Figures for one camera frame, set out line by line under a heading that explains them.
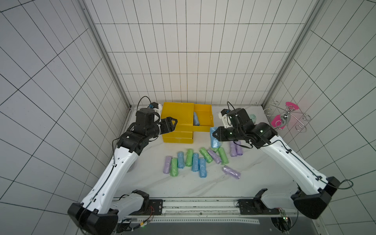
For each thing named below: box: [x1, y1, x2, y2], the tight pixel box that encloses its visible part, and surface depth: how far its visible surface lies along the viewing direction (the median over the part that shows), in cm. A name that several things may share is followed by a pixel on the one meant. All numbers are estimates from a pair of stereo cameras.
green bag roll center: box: [199, 147, 213, 164], surface depth 91 cm
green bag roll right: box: [217, 147, 230, 166], surface depth 91 cm
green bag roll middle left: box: [185, 148, 194, 167], surface depth 90 cm
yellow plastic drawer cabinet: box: [161, 102, 206, 144], surface depth 90 cm
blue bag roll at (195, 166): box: [191, 152, 200, 172], surface depth 88 cm
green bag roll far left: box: [170, 157, 179, 177], surface depth 87 cm
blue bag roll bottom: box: [192, 111, 200, 126], surface depth 89 cm
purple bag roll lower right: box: [222, 165, 241, 180], surface depth 84 cm
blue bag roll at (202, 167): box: [198, 157, 207, 179], surface depth 86 cm
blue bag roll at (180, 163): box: [177, 150, 186, 169], surface depth 89 cm
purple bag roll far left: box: [163, 155, 172, 174], surface depth 87 cm
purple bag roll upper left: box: [230, 140, 238, 158], surface depth 92 cm
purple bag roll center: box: [207, 149, 222, 165], surface depth 91 cm
